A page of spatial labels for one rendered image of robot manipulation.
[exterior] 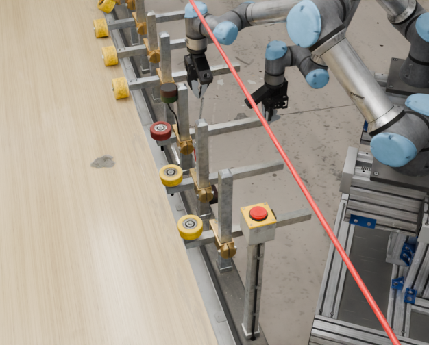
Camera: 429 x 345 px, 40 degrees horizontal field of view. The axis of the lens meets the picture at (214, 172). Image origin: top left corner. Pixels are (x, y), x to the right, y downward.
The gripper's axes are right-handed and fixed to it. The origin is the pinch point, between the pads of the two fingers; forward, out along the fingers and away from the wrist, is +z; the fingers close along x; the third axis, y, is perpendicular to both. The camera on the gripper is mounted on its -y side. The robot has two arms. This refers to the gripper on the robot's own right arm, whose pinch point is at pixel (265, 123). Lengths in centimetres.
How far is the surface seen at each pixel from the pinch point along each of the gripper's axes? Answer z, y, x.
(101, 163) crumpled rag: -8, -67, -14
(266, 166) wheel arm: -2.1, -9.5, -26.2
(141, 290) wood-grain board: -7, -64, -70
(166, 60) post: -24.0, -34.2, 19.3
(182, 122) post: -13.1, -35.1, -5.7
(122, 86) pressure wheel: -14, -52, 22
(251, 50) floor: 83, 63, 184
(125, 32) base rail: 13, -37, 111
